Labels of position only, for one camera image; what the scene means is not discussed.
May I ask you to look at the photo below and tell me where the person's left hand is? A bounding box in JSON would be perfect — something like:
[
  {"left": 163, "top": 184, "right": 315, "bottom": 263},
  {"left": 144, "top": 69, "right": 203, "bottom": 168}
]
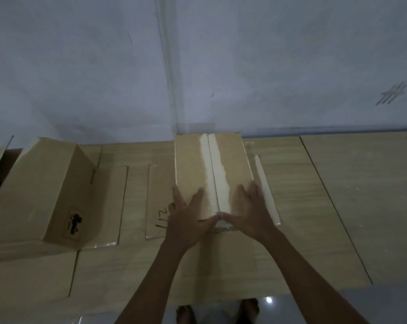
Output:
[{"left": 163, "top": 185, "right": 221, "bottom": 252}]

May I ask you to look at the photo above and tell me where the person's right hand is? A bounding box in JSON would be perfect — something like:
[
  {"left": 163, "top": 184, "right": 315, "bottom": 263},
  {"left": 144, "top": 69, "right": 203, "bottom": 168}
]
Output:
[{"left": 220, "top": 181, "right": 280, "bottom": 245}]

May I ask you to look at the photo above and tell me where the cardboard box white tape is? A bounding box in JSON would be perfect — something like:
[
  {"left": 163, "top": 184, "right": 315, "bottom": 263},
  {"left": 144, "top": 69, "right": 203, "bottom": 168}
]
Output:
[{"left": 174, "top": 132, "right": 255, "bottom": 232}]

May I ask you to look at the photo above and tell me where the person's left forearm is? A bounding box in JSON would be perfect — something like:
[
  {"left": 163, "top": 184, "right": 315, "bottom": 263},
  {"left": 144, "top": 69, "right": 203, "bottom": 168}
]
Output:
[{"left": 114, "top": 239, "right": 204, "bottom": 324}]

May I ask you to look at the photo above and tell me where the person's right forearm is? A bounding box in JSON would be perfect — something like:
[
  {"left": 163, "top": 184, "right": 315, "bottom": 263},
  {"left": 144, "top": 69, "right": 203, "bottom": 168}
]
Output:
[{"left": 254, "top": 229, "right": 370, "bottom": 324}]

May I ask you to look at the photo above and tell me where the white cardboard strip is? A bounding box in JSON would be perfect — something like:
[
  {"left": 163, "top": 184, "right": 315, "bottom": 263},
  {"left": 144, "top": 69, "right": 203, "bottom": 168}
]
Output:
[{"left": 255, "top": 154, "right": 282, "bottom": 227}]

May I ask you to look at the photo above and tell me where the flat cardboard sheet with writing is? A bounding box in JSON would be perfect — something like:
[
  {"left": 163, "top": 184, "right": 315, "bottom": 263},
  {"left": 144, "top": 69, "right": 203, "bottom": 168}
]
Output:
[{"left": 145, "top": 163, "right": 178, "bottom": 241}]

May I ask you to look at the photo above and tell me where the open brown cardboard box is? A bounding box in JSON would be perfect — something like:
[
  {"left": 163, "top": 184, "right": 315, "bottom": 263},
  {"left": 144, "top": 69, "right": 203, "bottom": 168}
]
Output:
[{"left": 0, "top": 135, "right": 102, "bottom": 254}]

